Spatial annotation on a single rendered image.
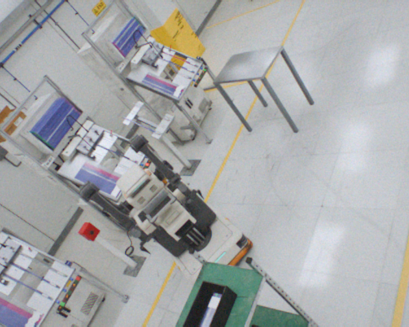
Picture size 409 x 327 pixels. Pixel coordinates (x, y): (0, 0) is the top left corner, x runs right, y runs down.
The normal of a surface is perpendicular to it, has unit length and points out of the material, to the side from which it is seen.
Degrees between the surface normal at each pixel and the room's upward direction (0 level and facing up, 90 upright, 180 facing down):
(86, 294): 90
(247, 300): 0
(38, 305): 47
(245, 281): 0
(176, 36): 90
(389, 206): 0
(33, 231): 90
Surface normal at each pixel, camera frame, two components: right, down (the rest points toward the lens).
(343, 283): -0.55, -0.62
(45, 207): 0.73, -0.04
